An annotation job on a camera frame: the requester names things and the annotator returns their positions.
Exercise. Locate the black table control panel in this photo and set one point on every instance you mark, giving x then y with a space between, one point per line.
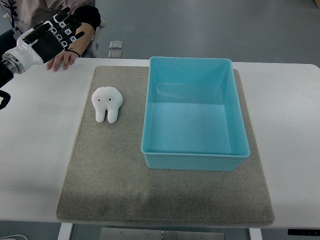
304 232

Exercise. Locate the grey felt mat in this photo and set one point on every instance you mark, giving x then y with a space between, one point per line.
108 181

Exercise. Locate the person's bare hand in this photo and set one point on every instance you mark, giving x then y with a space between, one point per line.
65 59

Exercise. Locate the person's forearm black sleeve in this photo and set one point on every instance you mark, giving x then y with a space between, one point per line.
89 17

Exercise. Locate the blue plastic box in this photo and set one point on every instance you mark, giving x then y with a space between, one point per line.
193 116

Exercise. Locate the white left table leg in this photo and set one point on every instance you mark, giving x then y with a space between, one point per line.
65 231

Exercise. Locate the white tooth plush toy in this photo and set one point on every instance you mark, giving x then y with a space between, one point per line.
106 101

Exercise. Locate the lower floor socket plate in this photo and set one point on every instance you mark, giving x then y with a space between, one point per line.
115 54

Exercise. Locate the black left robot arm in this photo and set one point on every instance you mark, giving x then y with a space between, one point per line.
8 69

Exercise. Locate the floor socket plate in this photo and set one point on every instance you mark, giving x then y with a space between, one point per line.
115 54
115 44

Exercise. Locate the upper floor socket plate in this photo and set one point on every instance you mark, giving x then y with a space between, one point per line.
115 44

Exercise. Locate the metal table crossbar plate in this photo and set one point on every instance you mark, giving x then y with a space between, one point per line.
151 234

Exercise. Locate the white right table leg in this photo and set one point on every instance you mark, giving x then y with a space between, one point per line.
255 234

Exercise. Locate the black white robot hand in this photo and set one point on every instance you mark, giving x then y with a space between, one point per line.
38 45

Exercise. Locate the white table leg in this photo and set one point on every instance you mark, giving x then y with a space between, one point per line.
255 234
65 231

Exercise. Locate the white office chair part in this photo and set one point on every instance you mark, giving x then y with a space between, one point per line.
92 51

